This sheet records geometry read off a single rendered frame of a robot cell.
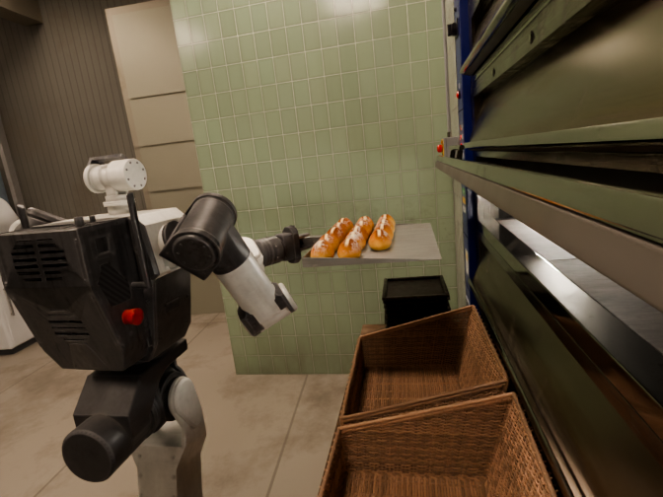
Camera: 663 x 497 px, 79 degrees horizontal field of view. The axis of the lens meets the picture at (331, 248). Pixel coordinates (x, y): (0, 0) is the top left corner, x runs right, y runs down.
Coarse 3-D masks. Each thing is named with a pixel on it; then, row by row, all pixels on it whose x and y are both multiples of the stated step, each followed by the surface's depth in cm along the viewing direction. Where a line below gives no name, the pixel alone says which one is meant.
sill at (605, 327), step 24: (504, 240) 120; (528, 264) 94; (552, 288) 78; (576, 288) 77; (552, 312) 75; (576, 312) 67; (600, 312) 66; (576, 336) 64; (600, 336) 58; (624, 336) 57; (600, 360) 56; (624, 360) 51; (648, 360) 51; (624, 384) 50; (648, 384) 46; (648, 408) 45
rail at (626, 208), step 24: (480, 168) 58; (504, 168) 45; (528, 192) 35; (552, 192) 29; (576, 192) 25; (600, 192) 22; (624, 192) 20; (648, 192) 18; (600, 216) 22; (624, 216) 19; (648, 216) 17
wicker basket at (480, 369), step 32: (416, 320) 164; (448, 320) 162; (480, 320) 143; (384, 352) 169; (416, 352) 167; (480, 352) 135; (352, 384) 137; (384, 384) 159; (416, 384) 157; (448, 384) 154; (480, 384) 129; (352, 416) 117; (384, 416) 115; (448, 416) 112; (384, 448) 125; (448, 448) 114; (480, 448) 113
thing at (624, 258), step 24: (456, 168) 89; (480, 192) 56; (504, 192) 43; (528, 216) 34; (552, 216) 28; (576, 216) 25; (552, 240) 28; (576, 240) 24; (600, 240) 21; (624, 240) 19; (648, 240) 18; (600, 264) 21; (624, 264) 19; (648, 264) 17; (648, 288) 17
